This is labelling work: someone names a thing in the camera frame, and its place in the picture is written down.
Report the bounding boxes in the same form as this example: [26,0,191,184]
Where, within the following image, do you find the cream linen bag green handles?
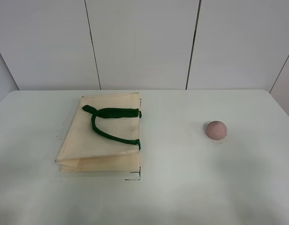
[55,92,141,173]

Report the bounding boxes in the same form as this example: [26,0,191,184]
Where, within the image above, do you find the pink peach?
[206,121,227,140]

